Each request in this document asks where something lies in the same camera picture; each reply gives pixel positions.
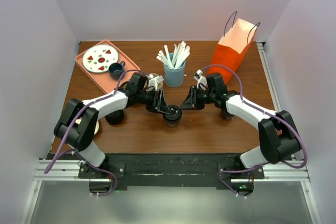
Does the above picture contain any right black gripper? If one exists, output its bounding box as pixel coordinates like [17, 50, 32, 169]
[180, 86, 215, 111]

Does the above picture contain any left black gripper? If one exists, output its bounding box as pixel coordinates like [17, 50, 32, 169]
[137, 89, 170, 115]

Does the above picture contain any black lid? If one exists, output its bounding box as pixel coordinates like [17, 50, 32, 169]
[163, 105, 182, 124]

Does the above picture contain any black coffee cup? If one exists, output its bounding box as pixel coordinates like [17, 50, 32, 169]
[220, 110, 234, 121]
[166, 121, 178, 127]

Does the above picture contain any orange paper bag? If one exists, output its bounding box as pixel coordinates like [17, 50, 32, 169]
[208, 11, 260, 84]

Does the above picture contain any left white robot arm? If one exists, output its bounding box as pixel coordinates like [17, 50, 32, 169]
[54, 72, 172, 178]

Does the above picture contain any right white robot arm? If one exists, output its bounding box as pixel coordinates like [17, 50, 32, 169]
[180, 72, 301, 178]

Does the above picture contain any cardboard cup carrier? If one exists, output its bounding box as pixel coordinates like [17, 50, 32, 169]
[112, 72, 164, 97]

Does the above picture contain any blue straw holder cup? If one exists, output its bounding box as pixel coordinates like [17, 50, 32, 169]
[163, 60, 186, 87]

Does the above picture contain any stack of black lids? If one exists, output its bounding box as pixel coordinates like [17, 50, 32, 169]
[104, 110, 124, 125]

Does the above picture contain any white wrapped straws bundle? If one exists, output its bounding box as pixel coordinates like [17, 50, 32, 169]
[156, 41, 191, 70]

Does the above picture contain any dark blue mug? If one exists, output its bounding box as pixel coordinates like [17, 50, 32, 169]
[108, 61, 125, 80]

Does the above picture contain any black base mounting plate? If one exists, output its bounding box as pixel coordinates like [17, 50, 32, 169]
[78, 152, 266, 192]

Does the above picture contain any watermelon pattern plate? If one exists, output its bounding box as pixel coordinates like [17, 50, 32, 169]
[82, 45, 119, 73]

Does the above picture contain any cream panda plate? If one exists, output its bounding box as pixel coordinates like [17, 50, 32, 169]
[73, 118, 99, 137]

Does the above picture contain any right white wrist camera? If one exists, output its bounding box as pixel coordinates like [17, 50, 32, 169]
[194, 69, 207, 90]

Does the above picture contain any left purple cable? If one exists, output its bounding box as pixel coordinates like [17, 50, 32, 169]
[44, 69, 150, 174]

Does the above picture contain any aluminium frame rail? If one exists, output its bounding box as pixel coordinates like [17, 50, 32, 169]
[256, 42, 322, 223]

